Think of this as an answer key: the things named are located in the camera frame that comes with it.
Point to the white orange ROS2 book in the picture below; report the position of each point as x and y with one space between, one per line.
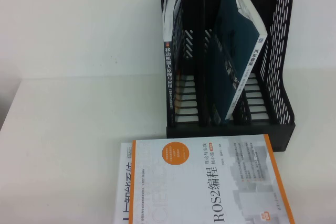
210 187

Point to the black spine robotics book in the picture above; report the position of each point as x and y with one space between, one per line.
168 77

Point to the teal cover car book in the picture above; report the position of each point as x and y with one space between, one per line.
232 37

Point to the black plastic book stand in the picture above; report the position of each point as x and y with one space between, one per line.
275 51

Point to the magazine with man portrait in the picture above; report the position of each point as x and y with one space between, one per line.
125 182

